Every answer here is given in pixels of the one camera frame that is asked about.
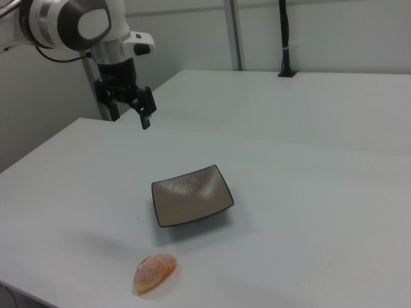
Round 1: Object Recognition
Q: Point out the black pole with flat base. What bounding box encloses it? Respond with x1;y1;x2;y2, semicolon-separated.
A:
277;0;299;78

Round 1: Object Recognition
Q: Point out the grey partition corner post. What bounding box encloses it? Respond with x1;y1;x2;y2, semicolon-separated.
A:
223;0;243;72

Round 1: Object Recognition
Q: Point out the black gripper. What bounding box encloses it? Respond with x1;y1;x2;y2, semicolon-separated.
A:
93;58;159;130

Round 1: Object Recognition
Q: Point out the black cable on robot arm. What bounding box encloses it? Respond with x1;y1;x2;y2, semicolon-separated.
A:
33;44;92;64

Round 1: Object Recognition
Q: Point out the square brown ceramic plate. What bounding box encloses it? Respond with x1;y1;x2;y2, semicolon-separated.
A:
150;164;235;228

